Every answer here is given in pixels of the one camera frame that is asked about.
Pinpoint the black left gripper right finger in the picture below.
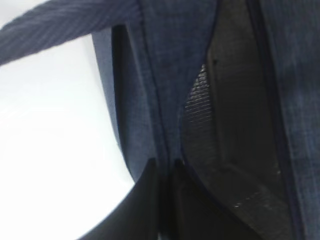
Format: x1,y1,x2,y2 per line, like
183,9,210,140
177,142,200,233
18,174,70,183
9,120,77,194
172,160,261,240

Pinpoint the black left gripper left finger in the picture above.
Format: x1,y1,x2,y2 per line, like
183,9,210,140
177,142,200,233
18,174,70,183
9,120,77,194
80,158,159,240

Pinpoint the navy blue lunch bag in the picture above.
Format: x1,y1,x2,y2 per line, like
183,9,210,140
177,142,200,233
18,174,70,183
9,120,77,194
0,0,320,240

